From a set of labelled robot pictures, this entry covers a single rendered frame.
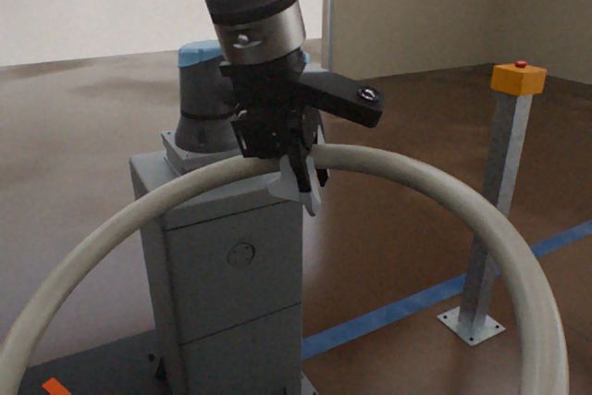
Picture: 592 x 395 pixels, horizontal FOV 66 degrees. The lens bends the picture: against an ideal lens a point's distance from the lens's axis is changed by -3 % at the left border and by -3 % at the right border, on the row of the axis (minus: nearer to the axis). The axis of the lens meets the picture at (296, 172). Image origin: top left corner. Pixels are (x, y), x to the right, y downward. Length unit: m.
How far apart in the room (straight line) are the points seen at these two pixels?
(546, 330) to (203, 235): 0.97
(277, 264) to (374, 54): 5.28
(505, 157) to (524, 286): 1.37
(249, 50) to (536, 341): 0.34
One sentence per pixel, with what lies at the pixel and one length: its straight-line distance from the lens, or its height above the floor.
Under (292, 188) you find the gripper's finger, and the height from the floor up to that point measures 1.13.
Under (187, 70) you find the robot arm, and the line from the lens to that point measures 1.23.
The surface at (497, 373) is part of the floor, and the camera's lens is 2.02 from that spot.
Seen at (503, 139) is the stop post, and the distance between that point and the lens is 1.74.
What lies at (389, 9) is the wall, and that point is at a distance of 6.53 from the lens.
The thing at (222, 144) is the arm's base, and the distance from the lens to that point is 1.26.
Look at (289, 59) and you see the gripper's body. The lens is 0.49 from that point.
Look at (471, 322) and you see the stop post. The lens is 2.12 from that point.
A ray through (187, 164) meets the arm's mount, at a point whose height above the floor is 0.91.
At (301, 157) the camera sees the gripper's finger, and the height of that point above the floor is 1.19.
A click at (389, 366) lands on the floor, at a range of 1.93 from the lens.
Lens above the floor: 1.38
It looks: 24 degrees down
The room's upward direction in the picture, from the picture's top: straight up
